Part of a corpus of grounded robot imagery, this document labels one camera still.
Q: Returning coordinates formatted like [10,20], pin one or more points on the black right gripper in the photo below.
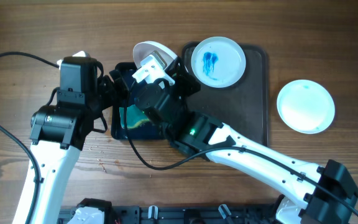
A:
[183,77]

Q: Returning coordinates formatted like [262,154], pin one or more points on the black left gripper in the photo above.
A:
[112,94]

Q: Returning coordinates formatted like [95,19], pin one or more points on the green and yellow sponge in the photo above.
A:
[135,117]

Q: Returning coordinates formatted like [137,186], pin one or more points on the white plate with blue water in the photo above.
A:
[142,49]

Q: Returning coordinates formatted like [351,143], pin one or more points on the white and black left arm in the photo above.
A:
[59,131]

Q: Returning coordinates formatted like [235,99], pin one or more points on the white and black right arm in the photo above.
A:
[311,193]

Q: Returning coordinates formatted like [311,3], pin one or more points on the black water tray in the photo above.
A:
[145,132]

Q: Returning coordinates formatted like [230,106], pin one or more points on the brown serving tray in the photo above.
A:
[244,105]

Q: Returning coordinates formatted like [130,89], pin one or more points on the white plate with blue streaks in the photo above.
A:
[218,62]

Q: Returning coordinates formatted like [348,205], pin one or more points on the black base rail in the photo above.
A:
[245,214]

